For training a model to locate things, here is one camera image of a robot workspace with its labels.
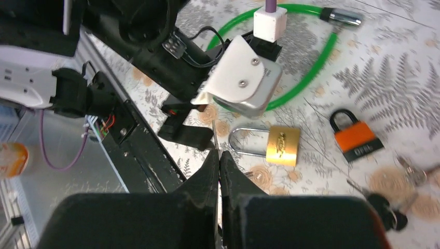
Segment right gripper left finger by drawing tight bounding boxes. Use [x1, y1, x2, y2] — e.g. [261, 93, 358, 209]
[37, 149, 219, 248]

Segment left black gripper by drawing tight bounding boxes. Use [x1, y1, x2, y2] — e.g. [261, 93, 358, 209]
[133, 26, 227, 151]

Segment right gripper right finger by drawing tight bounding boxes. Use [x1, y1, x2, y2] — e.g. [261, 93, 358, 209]
[219, 151, 391, 248]

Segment brass padlock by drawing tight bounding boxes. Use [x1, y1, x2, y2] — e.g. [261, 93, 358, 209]
[228, 126, 300, 167]

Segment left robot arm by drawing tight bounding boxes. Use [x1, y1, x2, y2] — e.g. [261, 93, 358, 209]
[1, 1, 218, 151]

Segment orange black padlock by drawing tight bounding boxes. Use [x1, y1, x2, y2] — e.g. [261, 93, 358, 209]
[329, 109, 384, 163]

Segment black head keys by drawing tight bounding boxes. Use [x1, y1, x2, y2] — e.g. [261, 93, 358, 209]
[346, 179, 408, 231]

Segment floral table cloth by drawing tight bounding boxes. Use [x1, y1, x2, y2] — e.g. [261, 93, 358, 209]
[90, 1, 439, 248]

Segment orange object on floor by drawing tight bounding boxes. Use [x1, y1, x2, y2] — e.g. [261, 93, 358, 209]
[1, 142, 29, 179]

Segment silver brass keys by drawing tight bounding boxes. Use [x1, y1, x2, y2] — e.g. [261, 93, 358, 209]
[396, 156, 439, 187]

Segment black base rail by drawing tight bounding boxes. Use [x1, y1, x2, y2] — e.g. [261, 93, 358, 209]
[103, 100, 186, 193]

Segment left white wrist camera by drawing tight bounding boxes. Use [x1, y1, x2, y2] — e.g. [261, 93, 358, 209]
[191, 1, 287, 119]

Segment green cable lock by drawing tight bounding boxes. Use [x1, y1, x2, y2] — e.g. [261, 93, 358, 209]
[218, 3, 363, 111]

